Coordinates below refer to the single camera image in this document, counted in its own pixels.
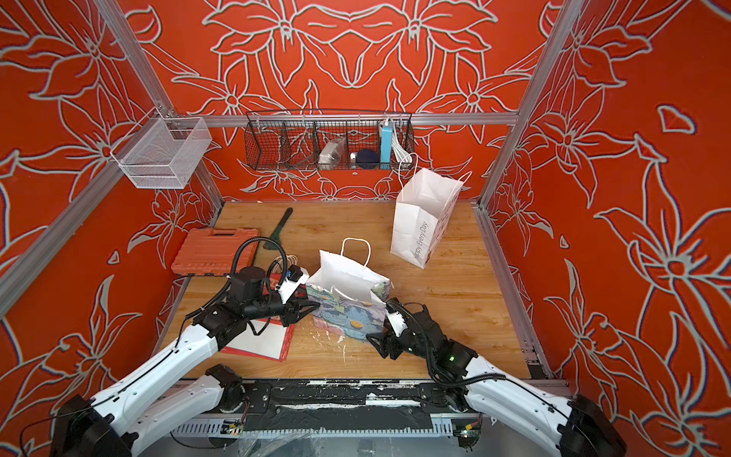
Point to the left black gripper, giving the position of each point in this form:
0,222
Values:
295,313

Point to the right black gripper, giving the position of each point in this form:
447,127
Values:
385,341

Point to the floral patterned paper bag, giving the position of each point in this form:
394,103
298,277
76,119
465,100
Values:
351,297

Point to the red RICH paper bag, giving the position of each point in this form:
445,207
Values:
268,341

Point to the white paper bag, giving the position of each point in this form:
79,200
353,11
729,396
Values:
422,213

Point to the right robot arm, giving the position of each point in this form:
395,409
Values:
560,426

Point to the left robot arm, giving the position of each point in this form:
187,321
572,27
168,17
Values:
128,417

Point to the dark green scraper tool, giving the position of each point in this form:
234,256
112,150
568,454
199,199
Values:
275,237

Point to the orange plastic tool case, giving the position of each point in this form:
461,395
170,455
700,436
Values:
208,251

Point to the silver pouch in basket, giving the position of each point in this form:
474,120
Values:
332,154

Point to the dark blue round object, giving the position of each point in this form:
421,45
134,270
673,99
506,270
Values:
367,159

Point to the light blue box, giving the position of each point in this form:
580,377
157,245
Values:
386,135

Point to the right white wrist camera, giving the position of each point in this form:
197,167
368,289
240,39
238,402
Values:
395,322

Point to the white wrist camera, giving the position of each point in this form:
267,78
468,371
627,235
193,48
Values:
290,281
395,322

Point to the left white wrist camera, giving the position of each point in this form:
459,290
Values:
290,281

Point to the black wire wall basket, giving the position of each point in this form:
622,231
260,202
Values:
283,141

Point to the white wire mesh basket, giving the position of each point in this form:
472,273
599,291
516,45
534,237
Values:
162,153

